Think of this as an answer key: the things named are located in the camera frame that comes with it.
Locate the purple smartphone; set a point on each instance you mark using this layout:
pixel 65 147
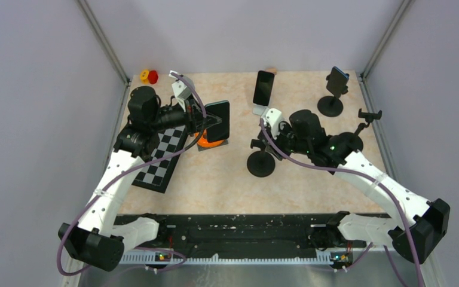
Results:
pixel 263 88

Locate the small wooden block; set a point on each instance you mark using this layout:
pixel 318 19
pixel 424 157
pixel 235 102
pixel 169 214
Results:
pixel 272 70

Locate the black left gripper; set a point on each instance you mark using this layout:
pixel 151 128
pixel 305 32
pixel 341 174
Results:
pixel 195 116

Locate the black and silver chessboard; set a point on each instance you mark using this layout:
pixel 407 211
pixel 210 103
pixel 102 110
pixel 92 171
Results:
pixel 156 177

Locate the black clamp stand back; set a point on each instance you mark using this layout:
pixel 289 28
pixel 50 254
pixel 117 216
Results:
pixel 330 106

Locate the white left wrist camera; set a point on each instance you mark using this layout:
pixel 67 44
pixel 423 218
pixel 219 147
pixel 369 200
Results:
pixel 181 88

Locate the grey toy brick baseplate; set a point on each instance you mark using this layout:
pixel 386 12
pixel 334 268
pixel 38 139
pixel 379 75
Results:
pixel 212 145

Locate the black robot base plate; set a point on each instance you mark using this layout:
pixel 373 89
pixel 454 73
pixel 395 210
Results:
pixel 251 236

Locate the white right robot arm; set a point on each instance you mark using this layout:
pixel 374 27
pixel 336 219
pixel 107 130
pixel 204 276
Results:
pixel 415 225

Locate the silver metal phone stand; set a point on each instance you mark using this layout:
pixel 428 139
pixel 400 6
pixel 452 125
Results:
pixel 259 109

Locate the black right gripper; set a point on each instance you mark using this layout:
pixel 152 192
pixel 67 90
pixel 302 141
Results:
pixel 283 127

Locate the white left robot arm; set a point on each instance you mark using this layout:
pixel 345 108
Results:
pixel 92 237

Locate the dark green-edged smartphone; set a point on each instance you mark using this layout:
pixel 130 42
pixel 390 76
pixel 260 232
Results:
pixel 218 128

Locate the blue smartphone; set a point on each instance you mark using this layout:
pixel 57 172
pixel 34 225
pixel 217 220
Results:
pixel 337 82

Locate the yellow toy block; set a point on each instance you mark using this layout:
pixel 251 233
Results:
pixel 144 76

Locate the black clamp stand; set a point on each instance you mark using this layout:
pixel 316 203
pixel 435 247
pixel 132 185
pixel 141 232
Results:
pixel 261 164
pixel 330 106
pixel 362 126

